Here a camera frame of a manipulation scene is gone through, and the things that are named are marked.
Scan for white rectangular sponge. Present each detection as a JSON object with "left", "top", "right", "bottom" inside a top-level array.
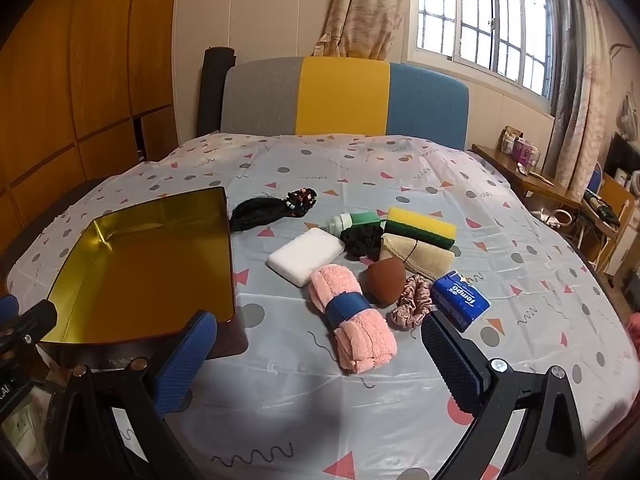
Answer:
[{"left": 267, "top": 228, "right": 345, "bottom": 287}]

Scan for floral curtain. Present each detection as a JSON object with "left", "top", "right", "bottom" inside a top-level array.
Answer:
[
  {"left": 544, "top": 0, "right": 611, "bottom": 200},
  {"left": 314, "top": 0, "right": 409, "bottom": 61}
]

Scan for black scrunchie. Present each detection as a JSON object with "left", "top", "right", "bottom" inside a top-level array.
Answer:
[{"left": 340, "top": 223, "right": 383, "bottom": 261}]

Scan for green silicone bottle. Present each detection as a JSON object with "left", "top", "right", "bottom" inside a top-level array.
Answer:
[{"left": 326, "top": 211, "right": 381, "bottom": 237}]

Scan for black rolled mat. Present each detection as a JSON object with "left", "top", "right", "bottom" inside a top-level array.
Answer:
[{"left": 196, "top": 47, "right": 236, "bottom": 136}]

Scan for packages on desk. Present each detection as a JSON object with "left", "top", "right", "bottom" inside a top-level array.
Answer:
[{"left": 500, "top": 126, "right": 540, "bottom": 169}]

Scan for gold tray box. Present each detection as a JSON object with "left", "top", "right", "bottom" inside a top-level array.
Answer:
[{"left": 44, "top": 186, "right": 235, "bottom": 344}]

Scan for floral curtain right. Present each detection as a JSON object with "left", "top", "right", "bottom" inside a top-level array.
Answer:
[{"left": 544, "top": 0, "right": 611, "bottom": 200}]

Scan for blue Tempo tissue pack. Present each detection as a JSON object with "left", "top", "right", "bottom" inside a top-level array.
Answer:
[{"left": 431, "top": 271, "right": 490, "bottom": 332}]

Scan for wooden wardrobe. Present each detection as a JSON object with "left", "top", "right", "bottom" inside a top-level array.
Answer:
[{"left": 0, "top": 0, "right": 181, "bottom": 256}]

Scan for pink towel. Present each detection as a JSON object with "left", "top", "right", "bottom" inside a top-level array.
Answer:
[{"left": 309, "top": 264, "right": 397, "bottom": 374}]

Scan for black beaded hair wig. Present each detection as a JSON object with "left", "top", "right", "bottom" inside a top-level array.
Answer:
[{"left": 229, "top": 188, "right": 317, "bottom": 233}]

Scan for brown makeup sponge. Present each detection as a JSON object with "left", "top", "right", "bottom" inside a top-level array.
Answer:
[{"left": 362, "top": 257, "right": 406, "bottom": 307}]

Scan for window with grille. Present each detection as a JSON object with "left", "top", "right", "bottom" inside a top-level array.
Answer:
[{"left": 411, "top": 0, "right": 556, "bottom": 100}]

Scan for yellow green scouring sponge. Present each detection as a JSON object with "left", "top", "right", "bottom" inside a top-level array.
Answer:
[{"left": 384, "top": 207, "right": 457, "bottom": 249}]

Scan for pink satin scrunchie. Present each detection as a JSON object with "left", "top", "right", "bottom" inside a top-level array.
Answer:
[{"left": 390, "top": 274, "right": 434, "bottom": 330}]

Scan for grey yellow blue headboard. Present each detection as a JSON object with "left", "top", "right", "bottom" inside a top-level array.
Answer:
[{"left": 219, "top": 56, "right": 469, "bottom": 150}]

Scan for beige cloth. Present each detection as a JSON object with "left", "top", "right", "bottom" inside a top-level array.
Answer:
[{"left": 380, "top": 233, "right": 454, "bottom": 282}]

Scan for floral curtain left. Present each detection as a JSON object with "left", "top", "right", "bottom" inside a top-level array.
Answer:
[{"left": 314, "top": 0, "right": 409, "bottom": 61}]

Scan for wooden side desk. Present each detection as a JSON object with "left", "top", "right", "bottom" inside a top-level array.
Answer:
[{"left": 470, "top": 143, "right": 622, "bottom": 241}]

